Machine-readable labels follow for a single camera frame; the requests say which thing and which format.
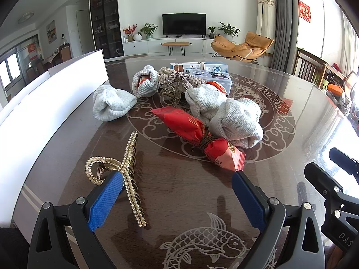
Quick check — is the dark glass display cabinet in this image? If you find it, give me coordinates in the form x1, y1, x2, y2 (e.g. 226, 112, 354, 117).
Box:
89, 0, 124, 60

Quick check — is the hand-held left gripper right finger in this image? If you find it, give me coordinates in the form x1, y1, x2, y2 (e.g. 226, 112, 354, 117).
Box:
232, 170, 326, 269

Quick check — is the grey curtain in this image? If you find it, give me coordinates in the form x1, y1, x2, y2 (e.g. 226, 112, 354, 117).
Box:
268, 0, 298, 75

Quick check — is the gold metal hair claw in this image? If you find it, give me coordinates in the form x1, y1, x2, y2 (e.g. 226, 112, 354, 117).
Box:
160, 82, 187, 107

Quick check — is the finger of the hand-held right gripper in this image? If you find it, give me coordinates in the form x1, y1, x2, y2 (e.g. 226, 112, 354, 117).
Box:
329, 147, 359, 182
304, 162, 345, 210

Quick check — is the wooden bench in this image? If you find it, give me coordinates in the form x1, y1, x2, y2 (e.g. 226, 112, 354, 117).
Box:
162, 42, 190, 56

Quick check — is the covered standing air conditioner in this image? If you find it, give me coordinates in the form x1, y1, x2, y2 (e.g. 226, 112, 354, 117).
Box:
256, 0, 278, 55

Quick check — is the white medicine box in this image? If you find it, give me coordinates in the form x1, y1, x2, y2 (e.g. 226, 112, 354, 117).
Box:
170, 62, 201, 72

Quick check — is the brown hair tie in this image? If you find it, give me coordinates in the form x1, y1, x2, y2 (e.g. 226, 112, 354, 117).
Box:
196, 130, 219, 150

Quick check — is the green potted plant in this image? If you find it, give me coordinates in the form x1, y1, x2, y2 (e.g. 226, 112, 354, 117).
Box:
138, 23, 158, 39

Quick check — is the black television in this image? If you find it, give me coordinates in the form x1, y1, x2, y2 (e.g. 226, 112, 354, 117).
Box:
162, 13, 207, 38

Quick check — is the red flower bouquet vase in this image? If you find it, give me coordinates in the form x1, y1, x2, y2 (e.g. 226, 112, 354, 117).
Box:
123, 24, 137, 42

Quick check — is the framed wall painting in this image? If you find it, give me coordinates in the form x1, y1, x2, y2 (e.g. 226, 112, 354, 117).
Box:
46, 20, 57, 44

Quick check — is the blue medicine box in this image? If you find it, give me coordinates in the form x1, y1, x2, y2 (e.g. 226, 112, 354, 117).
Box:
200, 61, 228, 72

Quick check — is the white knit work glove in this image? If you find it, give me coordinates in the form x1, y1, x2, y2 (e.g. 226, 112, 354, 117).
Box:
210, 98, 264, 149
132, 65, 159, 98
185, 82, 228, 125
92, 85, 137, 122

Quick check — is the clear plastic lidded box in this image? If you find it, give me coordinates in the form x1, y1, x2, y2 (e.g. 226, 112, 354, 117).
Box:
193, 69, 232, 94

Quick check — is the orange object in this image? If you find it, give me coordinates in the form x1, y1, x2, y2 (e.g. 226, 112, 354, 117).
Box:
327, 83, 344, 96

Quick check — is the wooden slatted chair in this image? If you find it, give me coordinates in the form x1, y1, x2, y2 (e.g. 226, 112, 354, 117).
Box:
293, 48, 327, 86

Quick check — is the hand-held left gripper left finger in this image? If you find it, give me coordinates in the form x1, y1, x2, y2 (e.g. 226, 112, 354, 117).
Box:
27, 170, 124, 269

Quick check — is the pearl rhinestone hair claw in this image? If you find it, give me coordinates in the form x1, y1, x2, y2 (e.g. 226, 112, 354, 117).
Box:
85, 131, 148, 227

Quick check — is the red snack packet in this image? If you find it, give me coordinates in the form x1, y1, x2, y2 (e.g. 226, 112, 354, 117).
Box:
151, 106, 245, 172

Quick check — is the red wall hanging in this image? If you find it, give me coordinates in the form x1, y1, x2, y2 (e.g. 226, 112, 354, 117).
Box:
298, 0, 312, 23

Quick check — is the white television cabinet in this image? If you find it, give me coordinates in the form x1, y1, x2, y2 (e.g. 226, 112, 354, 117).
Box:
123, 37, 225, 56

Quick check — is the orange lounge chair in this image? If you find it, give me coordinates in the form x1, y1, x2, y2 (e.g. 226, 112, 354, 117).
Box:
211, 32, 275, 63

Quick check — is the large leafy potted plant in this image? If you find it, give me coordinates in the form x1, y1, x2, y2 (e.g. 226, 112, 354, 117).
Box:
218, 22, 241, 41

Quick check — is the rhinestone bow hair clip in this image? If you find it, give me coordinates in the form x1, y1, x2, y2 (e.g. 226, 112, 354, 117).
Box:
157, 67, 208, 89

